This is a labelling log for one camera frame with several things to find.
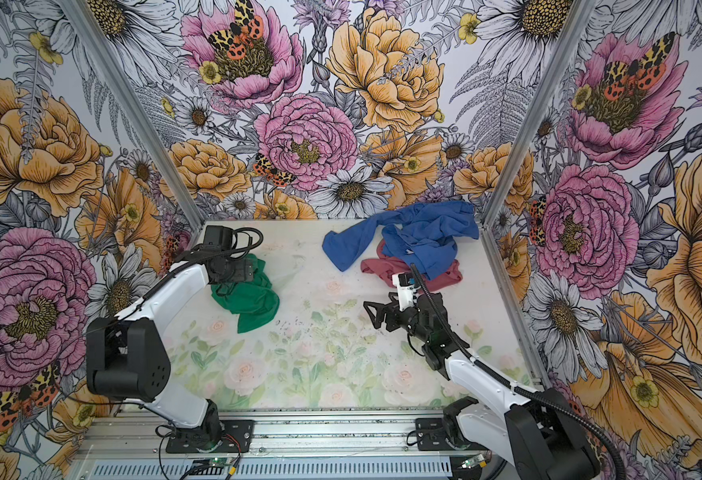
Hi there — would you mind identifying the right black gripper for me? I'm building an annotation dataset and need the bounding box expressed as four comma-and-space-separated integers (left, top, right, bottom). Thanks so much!
363, 294, 431, 343

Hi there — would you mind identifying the green cloth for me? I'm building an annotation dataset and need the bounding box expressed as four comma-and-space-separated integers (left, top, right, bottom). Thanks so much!
211, 254, 280, 334

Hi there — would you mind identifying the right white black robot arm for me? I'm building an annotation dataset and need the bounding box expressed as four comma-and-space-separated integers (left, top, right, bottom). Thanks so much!
363, 293, 601, 479

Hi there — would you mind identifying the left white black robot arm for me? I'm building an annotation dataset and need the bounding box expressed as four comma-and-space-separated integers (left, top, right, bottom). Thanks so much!
86, 254, 255, 453

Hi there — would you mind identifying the maroon red cloth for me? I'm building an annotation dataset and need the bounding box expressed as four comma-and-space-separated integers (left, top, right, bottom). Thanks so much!
360, 240, 463, 291

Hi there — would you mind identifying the blue cloth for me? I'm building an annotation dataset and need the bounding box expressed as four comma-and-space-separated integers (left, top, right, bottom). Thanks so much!
322, 201, 479, 280

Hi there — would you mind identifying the right green circuit board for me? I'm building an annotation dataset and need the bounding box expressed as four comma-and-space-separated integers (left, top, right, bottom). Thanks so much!
461, 453, 491, 470

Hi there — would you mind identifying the green circuit board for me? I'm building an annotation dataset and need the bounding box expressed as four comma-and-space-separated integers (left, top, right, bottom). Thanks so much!
194, 457, 239, 470
461, 453, 491, 470

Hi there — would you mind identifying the left green circuit board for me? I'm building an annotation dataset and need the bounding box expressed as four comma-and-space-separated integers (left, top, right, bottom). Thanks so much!
194, 457, 239, 470

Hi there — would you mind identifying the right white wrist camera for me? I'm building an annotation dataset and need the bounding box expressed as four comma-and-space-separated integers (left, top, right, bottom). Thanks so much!
392, 272, 418, 311

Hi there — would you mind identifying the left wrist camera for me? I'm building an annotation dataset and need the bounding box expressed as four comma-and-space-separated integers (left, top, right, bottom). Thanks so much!
200, 225, 236, 253

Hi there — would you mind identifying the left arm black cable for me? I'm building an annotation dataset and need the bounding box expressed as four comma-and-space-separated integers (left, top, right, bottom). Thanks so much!
170, 226, 266, 283

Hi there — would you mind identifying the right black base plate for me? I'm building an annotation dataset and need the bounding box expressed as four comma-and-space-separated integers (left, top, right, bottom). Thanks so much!
406, 417, 471, 451

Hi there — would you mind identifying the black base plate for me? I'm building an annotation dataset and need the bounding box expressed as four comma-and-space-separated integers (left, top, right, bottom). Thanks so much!
165, 420, 255, 454
406, 417, 471, 451

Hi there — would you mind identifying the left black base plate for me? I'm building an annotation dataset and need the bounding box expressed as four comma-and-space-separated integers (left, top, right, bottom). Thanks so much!
165, 420, 255, 454

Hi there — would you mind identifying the aluminium front rail frame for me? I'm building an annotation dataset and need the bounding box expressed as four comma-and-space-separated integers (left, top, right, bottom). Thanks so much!
68, 408, 512, 479

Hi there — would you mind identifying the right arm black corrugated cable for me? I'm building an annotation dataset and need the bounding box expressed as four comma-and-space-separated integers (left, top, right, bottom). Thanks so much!
409, 263, 628, 480

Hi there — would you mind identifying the left aluminium corner post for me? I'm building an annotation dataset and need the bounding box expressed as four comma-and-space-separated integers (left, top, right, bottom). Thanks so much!
61, 1, 205, 233

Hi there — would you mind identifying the aluminium corner post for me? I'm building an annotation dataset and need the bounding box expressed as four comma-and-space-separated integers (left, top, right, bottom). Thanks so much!
483, 0, 597, 231
61, 1, 205, 233

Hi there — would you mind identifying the right aluminium corner post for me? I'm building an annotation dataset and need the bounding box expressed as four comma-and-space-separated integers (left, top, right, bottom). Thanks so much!
483, 0, 597, 231

